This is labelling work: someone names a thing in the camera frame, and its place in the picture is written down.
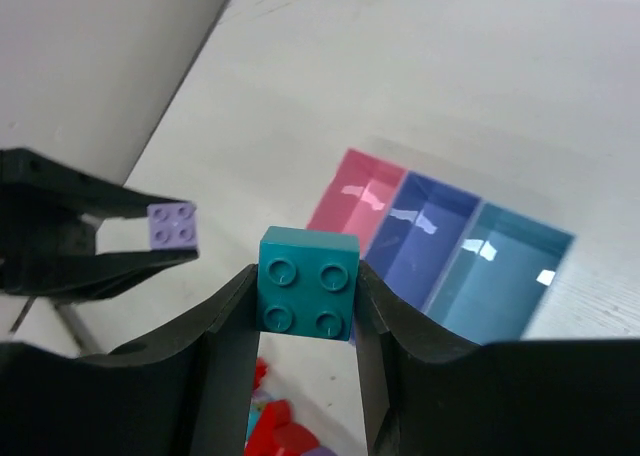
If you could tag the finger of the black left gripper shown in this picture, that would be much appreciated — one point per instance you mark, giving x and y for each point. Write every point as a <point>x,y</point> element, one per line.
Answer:
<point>86,277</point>
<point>34,186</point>

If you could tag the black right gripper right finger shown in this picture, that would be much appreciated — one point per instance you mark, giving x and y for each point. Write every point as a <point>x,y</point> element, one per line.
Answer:
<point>428,391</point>

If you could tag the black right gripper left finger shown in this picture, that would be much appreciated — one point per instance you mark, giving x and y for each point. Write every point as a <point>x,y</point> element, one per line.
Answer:
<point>181,389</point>

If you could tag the lilac lego brick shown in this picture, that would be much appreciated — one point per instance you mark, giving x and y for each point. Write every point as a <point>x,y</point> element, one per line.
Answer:
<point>172,226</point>

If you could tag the red lego pile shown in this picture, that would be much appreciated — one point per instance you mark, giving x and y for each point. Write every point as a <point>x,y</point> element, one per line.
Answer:
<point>272,429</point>

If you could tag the teal lego brick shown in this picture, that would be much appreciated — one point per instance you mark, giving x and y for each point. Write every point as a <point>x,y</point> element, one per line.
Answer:
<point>306,282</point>

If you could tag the light blue container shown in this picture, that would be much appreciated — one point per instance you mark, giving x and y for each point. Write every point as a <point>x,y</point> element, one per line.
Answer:
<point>504,265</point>

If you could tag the purple-blue container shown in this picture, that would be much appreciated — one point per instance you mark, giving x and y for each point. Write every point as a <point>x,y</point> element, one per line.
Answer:
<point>419,233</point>

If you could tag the pink container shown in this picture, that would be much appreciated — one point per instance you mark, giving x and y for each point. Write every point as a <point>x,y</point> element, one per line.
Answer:
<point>358,197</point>

